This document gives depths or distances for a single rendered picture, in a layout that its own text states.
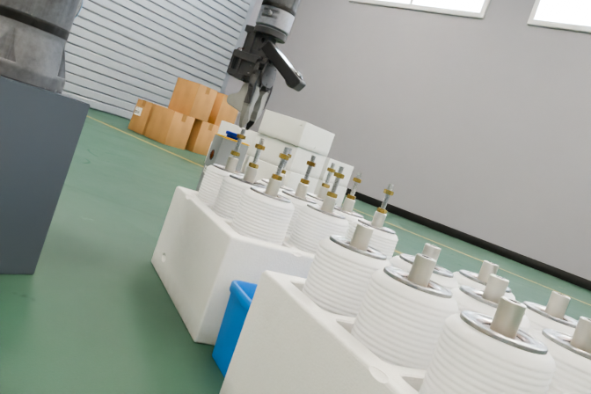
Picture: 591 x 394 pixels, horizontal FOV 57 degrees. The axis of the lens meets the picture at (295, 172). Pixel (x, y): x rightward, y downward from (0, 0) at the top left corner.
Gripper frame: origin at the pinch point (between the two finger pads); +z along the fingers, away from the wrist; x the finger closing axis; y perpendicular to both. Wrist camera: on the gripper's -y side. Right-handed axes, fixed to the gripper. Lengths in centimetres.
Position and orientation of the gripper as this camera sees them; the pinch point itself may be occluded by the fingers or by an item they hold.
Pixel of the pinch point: (248, 123)
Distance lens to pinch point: 117.2
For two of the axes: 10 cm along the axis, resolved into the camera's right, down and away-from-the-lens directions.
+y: -9.0, -3.3, 3.0
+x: -3.0, -0.6, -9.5
